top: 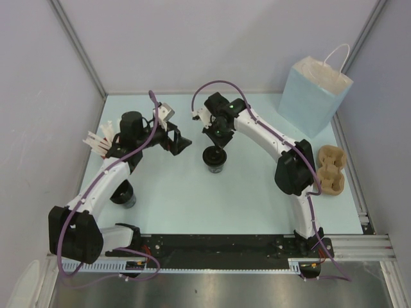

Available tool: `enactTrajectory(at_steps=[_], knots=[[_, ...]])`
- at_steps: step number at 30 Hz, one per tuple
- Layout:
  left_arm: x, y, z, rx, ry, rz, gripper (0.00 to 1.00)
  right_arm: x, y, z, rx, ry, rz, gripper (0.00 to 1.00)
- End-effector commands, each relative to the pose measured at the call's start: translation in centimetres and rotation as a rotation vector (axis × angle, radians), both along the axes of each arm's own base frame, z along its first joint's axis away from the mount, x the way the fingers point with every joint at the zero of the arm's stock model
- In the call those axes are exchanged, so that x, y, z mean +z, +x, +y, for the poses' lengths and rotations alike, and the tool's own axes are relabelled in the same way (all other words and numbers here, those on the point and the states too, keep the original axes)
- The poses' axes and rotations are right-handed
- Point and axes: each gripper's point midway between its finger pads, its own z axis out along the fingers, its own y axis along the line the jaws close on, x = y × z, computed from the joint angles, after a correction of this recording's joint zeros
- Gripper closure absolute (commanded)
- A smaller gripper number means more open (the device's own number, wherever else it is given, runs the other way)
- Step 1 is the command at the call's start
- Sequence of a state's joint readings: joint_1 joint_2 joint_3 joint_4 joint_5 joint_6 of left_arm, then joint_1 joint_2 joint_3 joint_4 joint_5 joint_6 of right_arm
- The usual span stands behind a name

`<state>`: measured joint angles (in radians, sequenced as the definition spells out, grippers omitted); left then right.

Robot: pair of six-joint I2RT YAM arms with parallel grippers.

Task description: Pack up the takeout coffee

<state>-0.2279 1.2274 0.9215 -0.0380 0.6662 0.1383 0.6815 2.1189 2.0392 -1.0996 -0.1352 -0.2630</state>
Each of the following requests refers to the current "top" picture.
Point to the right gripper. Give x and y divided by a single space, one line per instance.
220 143

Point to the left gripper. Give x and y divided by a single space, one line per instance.
178 142

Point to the single black coffee cup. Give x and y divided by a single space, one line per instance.
215 165

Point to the black cup lid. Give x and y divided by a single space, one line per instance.
214 157

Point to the light blue paper bag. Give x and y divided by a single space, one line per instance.
314 91

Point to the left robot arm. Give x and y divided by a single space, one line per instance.
73 229

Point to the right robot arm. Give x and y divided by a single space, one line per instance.
295 168

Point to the black cup left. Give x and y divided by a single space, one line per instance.
124 195

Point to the brown cardboard cup carrier stack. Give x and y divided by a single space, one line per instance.
332 161

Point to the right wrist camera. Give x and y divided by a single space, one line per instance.
203 115

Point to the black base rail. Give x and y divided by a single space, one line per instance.
230 251

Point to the white cable duct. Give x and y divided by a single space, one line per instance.
134 266

